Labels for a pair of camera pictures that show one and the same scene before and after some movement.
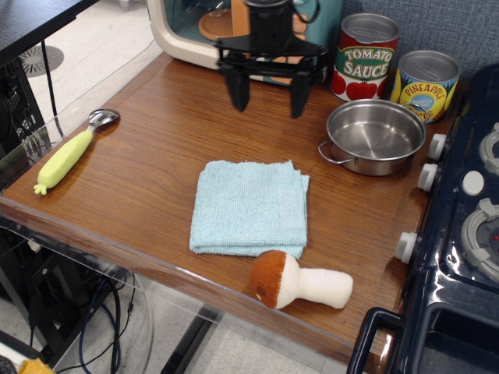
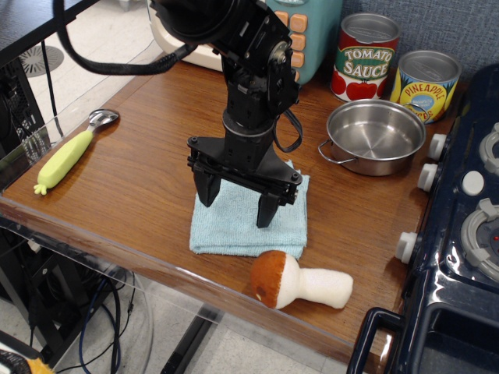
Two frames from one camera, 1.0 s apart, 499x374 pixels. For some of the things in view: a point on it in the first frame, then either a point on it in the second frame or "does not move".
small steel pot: x=373 y=137 does not move
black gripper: x=270 y=45 to x=245 y=157
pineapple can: x=426 y=80 does not move
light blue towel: x=249 y=208 does not move
